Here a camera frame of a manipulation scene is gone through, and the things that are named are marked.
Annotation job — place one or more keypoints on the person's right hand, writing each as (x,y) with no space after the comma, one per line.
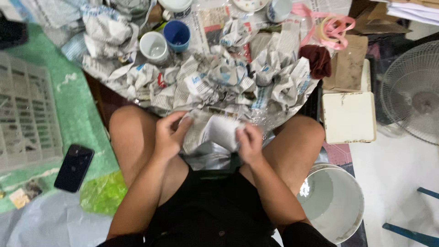
(249,144)

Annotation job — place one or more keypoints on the person's left hand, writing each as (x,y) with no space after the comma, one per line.
(167,139)

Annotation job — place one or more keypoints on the person's right fingers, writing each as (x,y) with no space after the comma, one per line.
(244,139)

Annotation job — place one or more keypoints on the newspaper sheet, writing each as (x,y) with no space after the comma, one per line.
(197,133)

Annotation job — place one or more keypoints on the heap of crumpled newspaper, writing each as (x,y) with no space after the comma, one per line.
(205,75)

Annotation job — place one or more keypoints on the black shorts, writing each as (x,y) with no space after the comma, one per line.
(212,212)

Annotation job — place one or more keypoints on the dark red cloth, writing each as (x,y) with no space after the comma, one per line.
(316,61)

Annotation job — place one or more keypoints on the white square lid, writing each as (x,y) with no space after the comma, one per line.
(348,117)

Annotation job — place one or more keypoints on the person's legs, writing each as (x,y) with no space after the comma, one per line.
(137,144)

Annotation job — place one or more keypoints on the white plastic bucket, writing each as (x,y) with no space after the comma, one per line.
(331,202)

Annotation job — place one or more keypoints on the blue cup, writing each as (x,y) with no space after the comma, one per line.
(177,35)

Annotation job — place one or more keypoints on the brown cardboard piece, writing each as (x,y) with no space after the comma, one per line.
(346,65)

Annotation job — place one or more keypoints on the white cup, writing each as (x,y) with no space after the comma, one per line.
(154,48)

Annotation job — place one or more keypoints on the white mug with blue print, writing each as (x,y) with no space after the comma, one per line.
(278,10)

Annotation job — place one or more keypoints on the white plate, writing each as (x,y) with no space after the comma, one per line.
(250,4)

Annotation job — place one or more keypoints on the tape roll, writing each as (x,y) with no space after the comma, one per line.
(328,30)

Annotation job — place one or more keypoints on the pink ribbon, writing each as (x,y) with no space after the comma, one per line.
(329,29)

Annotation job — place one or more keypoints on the white bowl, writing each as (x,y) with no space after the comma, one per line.
(175,7)

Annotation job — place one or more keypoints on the green plastic bag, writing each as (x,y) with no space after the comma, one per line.
(103,194)

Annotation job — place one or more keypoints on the green mat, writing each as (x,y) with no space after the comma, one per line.
(73,113)

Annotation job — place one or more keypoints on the black phone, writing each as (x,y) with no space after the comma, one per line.
(74,167)

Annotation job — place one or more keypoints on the white electric fan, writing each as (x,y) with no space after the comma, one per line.
(411,92)

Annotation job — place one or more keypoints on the blue stool leg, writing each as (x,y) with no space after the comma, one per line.
(428,192)
(410,235)

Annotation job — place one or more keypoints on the stack of white paper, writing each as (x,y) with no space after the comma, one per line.
(413,12)

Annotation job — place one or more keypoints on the grey plastic crate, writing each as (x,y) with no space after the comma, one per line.
(25,113)

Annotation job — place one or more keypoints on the small yellow card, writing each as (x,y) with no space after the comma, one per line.
(20,198)

